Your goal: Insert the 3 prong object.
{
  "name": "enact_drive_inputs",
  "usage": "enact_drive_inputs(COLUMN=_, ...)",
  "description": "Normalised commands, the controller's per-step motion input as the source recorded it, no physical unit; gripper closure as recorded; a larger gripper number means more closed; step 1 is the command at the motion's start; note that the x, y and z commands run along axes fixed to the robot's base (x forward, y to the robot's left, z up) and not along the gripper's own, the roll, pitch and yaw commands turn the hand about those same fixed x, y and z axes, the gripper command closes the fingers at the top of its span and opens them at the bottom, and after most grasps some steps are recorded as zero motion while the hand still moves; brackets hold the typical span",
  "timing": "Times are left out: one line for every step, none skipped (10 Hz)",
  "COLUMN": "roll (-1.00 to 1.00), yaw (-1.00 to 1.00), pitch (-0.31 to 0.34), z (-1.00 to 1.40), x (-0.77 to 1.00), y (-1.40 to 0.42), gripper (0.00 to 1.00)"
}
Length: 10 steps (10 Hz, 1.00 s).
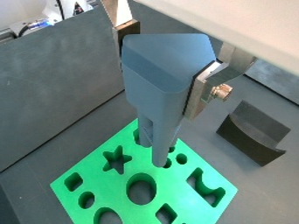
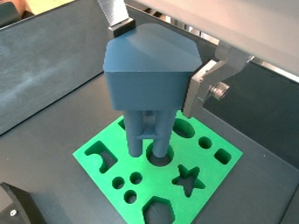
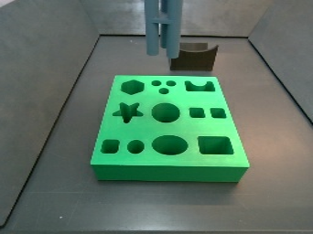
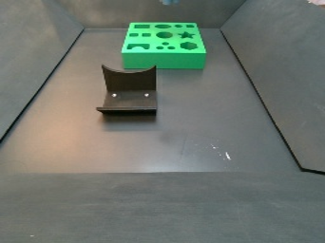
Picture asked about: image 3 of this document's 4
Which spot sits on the blue three prong object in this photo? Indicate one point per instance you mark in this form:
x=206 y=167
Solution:
x=163 y=14

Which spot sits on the green shape sorter block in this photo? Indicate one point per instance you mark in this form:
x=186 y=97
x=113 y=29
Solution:
x=167 y=131

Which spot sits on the dark curved cradle block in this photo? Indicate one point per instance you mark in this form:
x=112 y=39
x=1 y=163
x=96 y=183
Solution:
x=195 y=57

